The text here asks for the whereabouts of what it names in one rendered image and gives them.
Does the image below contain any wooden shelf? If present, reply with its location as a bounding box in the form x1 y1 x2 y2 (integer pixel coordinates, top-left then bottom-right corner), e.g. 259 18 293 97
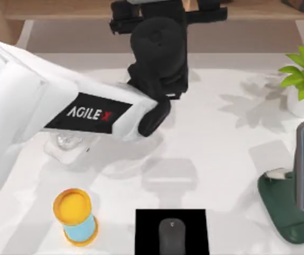
0 0 304 46

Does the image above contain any clear glass cup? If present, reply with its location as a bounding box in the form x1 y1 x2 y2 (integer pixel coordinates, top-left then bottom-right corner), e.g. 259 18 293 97
44 132 89 163

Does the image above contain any small white knob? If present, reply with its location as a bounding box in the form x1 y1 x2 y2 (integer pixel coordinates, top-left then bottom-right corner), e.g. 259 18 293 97
264 168 286 181

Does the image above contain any yellow and light blue can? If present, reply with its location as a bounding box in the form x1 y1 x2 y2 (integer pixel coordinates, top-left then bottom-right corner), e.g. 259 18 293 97
52 188 99 244

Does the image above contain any dark green stand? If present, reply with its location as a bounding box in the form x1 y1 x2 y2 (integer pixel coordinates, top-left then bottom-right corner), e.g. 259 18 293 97
257 169 304 244

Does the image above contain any black mouse pad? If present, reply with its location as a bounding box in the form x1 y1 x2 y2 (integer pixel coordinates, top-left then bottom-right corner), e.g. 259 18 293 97
135 208 210 255

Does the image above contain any grey computer mouse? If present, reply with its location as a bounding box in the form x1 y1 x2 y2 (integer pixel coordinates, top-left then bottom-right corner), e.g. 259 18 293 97
158 217 187 255

